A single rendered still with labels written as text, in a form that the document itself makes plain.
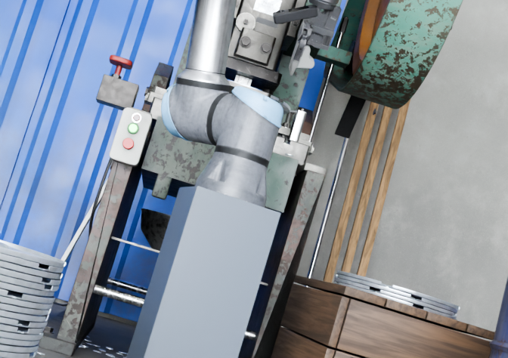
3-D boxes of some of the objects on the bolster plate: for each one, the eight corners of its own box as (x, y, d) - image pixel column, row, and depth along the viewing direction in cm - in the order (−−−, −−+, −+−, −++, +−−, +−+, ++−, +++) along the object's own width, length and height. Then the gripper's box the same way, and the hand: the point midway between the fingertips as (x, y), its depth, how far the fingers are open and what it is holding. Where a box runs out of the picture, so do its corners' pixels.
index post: (298, 142, 262) (308, 109, 263) (288, 139, 261) (298, 106, 263) (296, 143, 264) (306, 111, 266) (286, 140, 264) (296, 108, 265)
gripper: (343, 10, 242) (314, 87, 248) (339, 4, 250) (312, 78, 257) (311, -1, 241) (283, 76, 247) (309, -7, 249) (282, 68, 256)
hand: (289, 69), depth 251 cm, fingers closed
